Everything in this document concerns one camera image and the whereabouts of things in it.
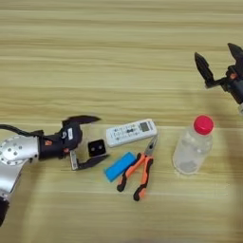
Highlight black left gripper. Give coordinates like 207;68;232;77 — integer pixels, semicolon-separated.
37;115;110;172

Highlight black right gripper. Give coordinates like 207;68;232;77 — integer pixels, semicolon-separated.
194;43;243;105

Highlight small black square box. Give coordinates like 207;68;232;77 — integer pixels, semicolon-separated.
87;139;107;159

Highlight white remote control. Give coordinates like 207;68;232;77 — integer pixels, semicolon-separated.
104;118;159;148

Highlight orange and black pliers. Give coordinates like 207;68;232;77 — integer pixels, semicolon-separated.
116;135;159;202

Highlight clear bottle with red cap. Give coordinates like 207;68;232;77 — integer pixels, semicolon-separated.
172;114;215;176

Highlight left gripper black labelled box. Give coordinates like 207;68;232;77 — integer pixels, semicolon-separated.
61;122;84;150

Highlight blue rectangular block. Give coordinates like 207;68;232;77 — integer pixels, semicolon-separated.
103;151;138;183

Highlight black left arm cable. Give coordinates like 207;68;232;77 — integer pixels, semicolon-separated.
0;123;44;137

